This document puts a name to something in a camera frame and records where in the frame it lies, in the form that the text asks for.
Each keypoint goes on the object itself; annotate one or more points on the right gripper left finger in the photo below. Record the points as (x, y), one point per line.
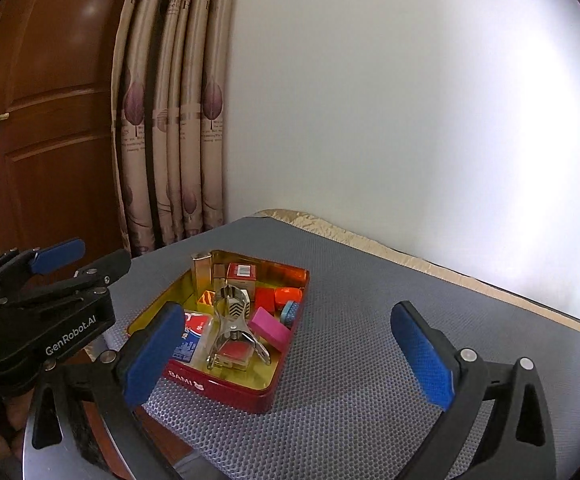
(58, 440)

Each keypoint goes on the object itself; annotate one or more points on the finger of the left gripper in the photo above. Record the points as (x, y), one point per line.
(99, 274)
(17, 267)

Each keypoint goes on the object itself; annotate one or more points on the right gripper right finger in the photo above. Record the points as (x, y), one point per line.
(517, 442)

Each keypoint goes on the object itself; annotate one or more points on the gold cap lipstick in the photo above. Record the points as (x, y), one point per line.
(202, 272)

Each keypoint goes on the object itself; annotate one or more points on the clear box blue label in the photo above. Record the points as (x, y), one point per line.
(196, 338)

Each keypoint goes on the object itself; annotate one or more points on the red toffee tin box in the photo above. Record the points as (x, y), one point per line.
(251, 390)

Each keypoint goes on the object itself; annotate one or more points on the red barcode carton box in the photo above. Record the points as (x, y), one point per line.
(243, 276)

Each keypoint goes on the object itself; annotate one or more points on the red rectangular block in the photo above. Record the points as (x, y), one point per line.
(265, 299)

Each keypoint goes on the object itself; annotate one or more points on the orange red rounded case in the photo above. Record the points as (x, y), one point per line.
(283, 295)

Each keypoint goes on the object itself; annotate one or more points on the pink eraser block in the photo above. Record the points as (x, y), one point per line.
(265, 325)

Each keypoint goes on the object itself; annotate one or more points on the blue patterned small box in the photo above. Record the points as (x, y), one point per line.
(289, 312)

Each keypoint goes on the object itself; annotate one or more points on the yellow red striped cube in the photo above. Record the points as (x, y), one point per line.
(205, 303)

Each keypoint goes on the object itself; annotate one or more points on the white zigzag cube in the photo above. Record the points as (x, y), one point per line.
(235, 307)

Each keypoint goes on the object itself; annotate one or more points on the clear case red insert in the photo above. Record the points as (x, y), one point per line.
(234, 354)

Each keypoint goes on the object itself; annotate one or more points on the wooden door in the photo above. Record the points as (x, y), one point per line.
(56, 178)

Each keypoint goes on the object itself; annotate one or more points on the gold table edge cloth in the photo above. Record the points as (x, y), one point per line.
(321, 227)

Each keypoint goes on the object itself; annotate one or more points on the beige patterned curtain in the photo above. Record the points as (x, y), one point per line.
(168, 110)

